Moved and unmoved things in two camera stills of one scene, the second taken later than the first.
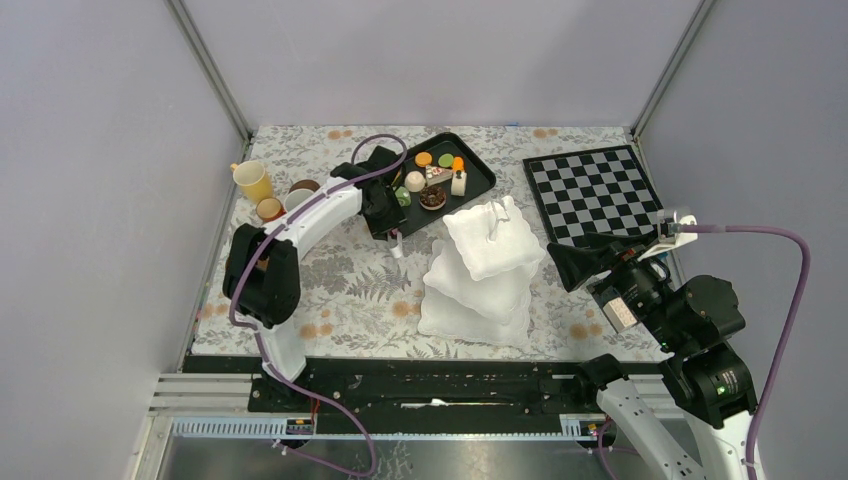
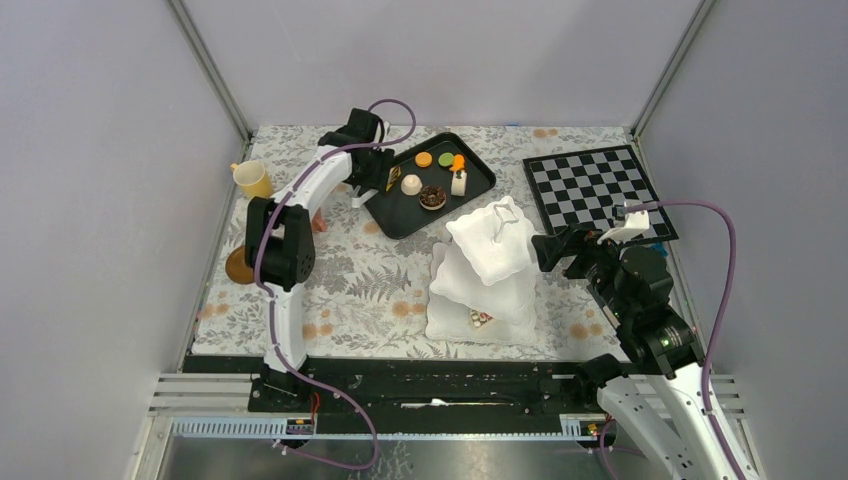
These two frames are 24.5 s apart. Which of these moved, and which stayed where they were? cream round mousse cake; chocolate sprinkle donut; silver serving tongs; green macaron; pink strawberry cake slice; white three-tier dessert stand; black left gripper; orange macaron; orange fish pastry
Moved: black left gripper; silver serving tongs; pink strawberry cake slice
Stayed: cream round mousse cake; chocolate sprinkle donut; orange macaron; white three-tier dessert stand; green macaron; orange fish pastry
